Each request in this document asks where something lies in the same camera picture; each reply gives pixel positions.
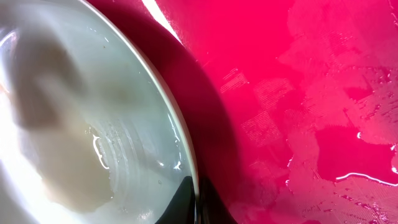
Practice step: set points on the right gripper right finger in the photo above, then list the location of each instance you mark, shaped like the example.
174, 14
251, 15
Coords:
211, 208

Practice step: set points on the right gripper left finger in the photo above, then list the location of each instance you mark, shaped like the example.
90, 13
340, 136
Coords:
181, 209

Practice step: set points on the pale blue plate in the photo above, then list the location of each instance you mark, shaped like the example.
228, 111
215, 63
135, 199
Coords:
90, 132

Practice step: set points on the red plastic tray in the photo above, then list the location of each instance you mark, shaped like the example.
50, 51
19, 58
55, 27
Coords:
291, 105

